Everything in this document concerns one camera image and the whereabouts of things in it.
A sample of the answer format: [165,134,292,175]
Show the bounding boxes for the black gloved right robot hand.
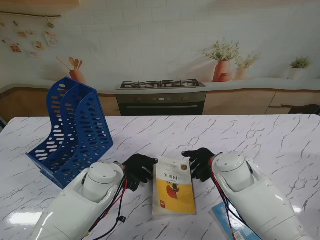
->
[181,147,217,183]

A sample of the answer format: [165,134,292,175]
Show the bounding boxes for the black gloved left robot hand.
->
[122,153,159,185]

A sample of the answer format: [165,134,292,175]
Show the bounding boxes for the yellow and white book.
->
[152,156,197,216]

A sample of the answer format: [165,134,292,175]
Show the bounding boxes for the light blue book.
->
[208,201,263,240]

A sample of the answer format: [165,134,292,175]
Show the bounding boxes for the dark built-in oven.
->
[116,91,208,116]

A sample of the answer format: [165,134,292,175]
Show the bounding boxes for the blue perforated plastic file rack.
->
[25,76,114,193]

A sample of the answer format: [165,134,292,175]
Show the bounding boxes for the gas stove hob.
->
[115,79,207,91]

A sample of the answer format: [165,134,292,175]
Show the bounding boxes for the plant in terracotta vase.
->
[202,38,241,83]

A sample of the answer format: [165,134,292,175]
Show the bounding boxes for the plant in pale pink vase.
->
[234,51,262,81]

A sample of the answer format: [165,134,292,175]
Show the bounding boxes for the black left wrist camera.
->
[127,176,141,193]

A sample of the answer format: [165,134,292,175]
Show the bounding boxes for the left arm red black cables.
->
[82,172,131,240]

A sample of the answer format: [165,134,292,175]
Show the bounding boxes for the arm red black cables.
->
[82,172,131,240]
[209,154,251,240]

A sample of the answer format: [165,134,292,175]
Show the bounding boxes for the right arm red black cables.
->
[209,154,251,240]

